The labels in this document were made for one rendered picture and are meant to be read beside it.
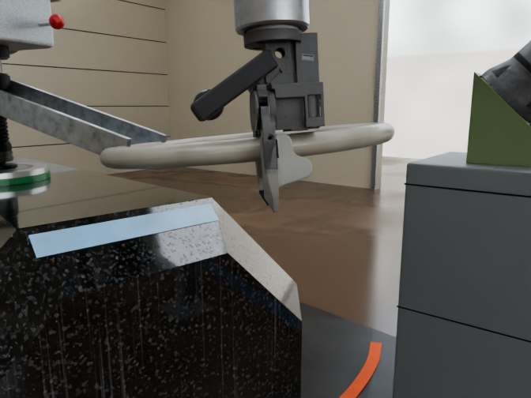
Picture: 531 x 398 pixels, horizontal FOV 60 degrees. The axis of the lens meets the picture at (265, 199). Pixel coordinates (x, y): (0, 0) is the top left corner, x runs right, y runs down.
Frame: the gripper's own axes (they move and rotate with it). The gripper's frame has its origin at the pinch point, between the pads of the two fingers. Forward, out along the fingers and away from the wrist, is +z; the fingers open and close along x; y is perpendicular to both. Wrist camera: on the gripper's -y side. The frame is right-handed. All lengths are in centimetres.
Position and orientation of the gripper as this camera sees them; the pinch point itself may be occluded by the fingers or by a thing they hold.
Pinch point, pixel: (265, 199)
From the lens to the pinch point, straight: 58.4
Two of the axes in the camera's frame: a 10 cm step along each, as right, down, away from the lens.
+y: 9.9, -0.8, 1.3
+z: 0.6, 9.9, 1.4
